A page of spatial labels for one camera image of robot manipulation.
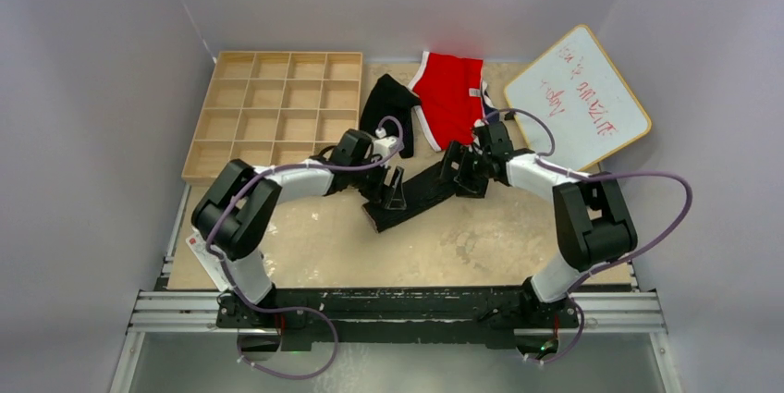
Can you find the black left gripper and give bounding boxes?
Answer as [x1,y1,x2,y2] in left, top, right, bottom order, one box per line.
[349,154,404,209]

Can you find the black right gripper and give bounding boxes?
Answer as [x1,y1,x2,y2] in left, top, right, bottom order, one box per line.
[430,140,492,200]

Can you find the black striped underwear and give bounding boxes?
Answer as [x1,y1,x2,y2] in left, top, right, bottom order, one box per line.
[362,164,457,233]

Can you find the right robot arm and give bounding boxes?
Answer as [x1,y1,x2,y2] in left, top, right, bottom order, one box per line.
[439,122,638,325]

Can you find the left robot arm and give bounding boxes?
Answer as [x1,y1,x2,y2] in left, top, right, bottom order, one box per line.
[190,129,405,327]

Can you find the red white blue underwear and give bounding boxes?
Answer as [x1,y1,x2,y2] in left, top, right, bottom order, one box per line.
[408,51,496,152]

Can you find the plain black underwear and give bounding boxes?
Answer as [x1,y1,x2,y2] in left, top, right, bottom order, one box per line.
[359,74,422,159]

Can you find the wooden compartment tray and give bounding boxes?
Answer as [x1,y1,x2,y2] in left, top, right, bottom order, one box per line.
[181,51,363,185]

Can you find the plastic packaged card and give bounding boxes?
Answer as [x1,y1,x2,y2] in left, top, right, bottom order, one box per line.
[185,229,229,291]

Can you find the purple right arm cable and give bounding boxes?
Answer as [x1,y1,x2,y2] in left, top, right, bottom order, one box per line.
[484,108,694,367]

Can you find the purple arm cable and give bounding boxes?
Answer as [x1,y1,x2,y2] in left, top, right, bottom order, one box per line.
[484,108,694,367]
[204,116,407,380]

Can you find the white board with wooden frame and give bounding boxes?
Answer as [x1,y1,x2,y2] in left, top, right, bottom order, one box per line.
[504,25,652,171]

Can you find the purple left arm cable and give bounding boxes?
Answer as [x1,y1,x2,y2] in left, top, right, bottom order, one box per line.
[204,116,407,380]

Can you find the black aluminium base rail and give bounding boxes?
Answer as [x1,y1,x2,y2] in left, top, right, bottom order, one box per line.
[129,286,666,353]

